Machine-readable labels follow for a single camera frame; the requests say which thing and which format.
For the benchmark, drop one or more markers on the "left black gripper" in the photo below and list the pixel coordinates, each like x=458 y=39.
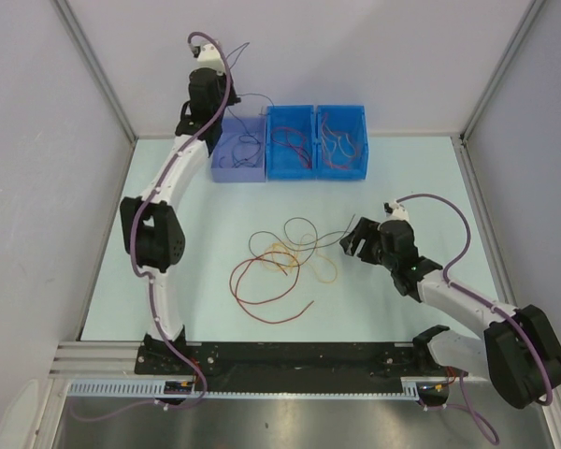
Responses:
x=231 y=95

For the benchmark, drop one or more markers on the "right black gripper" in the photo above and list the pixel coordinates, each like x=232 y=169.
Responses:
x=366 y=229

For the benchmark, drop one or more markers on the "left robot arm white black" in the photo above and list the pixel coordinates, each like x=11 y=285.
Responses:
x=152 y=234

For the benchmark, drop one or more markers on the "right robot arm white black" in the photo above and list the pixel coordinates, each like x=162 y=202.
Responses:
x=516 y=349

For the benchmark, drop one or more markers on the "lavender plastic bin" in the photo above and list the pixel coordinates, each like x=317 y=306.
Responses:
x=239 y=156

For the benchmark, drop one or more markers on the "blue bin middle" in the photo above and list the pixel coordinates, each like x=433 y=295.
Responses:
x=291 y=143

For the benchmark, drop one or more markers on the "blue bin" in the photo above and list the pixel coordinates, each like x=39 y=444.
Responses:
x=291 y=143
x=342 y=148

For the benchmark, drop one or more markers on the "blue bin right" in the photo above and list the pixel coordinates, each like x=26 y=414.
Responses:
x=342 y=148

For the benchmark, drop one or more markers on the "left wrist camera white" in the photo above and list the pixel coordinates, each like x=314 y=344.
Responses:
x=207 y=56

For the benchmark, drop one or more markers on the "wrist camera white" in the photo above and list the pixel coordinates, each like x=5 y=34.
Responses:
x=207 y=56
x=395 y=211

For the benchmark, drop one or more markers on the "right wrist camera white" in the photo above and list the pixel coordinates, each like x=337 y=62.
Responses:
x=395 y=211

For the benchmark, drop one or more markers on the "right aluminium table rail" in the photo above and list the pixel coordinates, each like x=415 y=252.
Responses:
x=486 y=230

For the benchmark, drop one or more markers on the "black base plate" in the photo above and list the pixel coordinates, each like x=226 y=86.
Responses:
x=310 y=367

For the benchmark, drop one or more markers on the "left aluminium frame post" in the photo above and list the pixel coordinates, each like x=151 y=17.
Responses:
x=88 y=56

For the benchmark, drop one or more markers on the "aluminium frame post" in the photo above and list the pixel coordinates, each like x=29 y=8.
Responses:
x=503 y=65
x=88 y=56

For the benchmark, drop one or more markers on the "front aluminium rail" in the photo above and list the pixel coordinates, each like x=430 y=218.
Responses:
x=94 y=359

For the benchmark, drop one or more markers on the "right aluminium frame post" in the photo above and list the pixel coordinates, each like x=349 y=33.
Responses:
x=503 y=65

